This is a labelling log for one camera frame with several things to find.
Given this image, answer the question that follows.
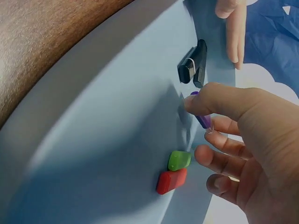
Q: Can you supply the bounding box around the person's left hand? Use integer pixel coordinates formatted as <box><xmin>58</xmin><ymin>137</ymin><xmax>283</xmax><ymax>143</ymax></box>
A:
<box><xmin>214</xmin><ymin>0</ymin><xmax>248</xmax><ymax>70</ymax></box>

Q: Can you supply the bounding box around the person's right hand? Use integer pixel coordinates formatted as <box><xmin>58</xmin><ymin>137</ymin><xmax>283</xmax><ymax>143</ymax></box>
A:
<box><xmin>184</xmin><ymin>82</ymin><xmax>299</xmax><ymax>224</ymax></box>

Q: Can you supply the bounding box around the long black bar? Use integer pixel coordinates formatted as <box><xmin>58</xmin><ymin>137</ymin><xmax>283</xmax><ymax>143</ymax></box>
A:
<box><xmin>193</xmin><ymin>39</ymin><xmax>208</xmax><ymax>89</ymax></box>

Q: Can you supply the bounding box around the small purple plastic piece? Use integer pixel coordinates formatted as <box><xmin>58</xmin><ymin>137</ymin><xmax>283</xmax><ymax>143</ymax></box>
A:
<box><xmin>190</xmin><ymin>91</ymin><xmax>214</xmax><ymax>135</ymax></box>

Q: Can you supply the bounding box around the green plastic cap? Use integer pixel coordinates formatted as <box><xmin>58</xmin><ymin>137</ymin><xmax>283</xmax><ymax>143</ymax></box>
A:
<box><xmin>167</xmin><ymin>150</ymin><xmax>192</xmax><ymax>172</ymax></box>

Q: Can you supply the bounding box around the red plastic cap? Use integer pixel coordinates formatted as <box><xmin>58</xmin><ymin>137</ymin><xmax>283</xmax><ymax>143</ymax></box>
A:
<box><xmin>156</xmin><ymin>168</ymin><xmax>188</xmax><ymax>196</ymax></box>

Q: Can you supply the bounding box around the light blue mat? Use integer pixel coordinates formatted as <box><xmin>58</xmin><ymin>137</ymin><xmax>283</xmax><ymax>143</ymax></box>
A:
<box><xmin>0</xmin><ymin>0</ymin><xmax>237</xmax><ymax>224</ymax></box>

